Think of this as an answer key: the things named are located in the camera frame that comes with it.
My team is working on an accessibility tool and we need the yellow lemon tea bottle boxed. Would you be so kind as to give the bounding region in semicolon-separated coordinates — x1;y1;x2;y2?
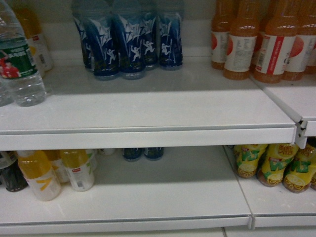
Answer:
257;143;299;187

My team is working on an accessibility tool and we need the orange juice bottle front right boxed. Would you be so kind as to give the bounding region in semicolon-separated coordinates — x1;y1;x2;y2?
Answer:
253;0;301;83

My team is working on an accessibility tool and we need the blue sports drink right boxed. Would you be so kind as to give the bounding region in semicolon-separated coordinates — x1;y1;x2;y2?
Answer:
158;10;183;71

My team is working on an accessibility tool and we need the clear water bottle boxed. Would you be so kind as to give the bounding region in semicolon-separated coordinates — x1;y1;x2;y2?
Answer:
0;0;46;107

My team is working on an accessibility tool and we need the blue sports drink front centre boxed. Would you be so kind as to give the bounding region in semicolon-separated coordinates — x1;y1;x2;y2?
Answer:
114;11;145;80

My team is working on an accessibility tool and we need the orange juice bottle front left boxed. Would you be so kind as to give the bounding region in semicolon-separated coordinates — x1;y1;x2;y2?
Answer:
223;0;259;80

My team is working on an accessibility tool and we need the blue sports drink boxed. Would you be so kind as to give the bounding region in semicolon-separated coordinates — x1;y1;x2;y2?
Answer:
114;11;145;80
83;9;119;80
158;10;183;71

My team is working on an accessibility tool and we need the blue sports drink front left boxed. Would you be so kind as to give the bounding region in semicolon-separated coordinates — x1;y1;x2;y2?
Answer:
83;9;119;80

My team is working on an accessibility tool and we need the orange vitamin drink lower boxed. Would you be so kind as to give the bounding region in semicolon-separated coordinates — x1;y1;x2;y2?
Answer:
17;150;61;201

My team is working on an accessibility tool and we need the orange juice bottle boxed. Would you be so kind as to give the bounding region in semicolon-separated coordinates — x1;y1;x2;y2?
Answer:
223;0;259;80
253;0;301;83

